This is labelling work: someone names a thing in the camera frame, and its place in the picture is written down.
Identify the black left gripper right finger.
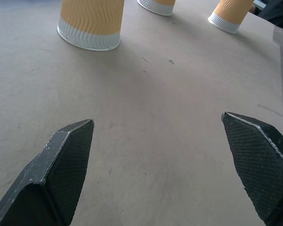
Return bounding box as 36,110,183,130
221,112,283,226

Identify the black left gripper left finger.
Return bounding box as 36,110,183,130
0,119,95,226

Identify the orange white ribbed paper cup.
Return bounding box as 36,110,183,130
57,0,125,52
137,0,176,17
208,0,254,34

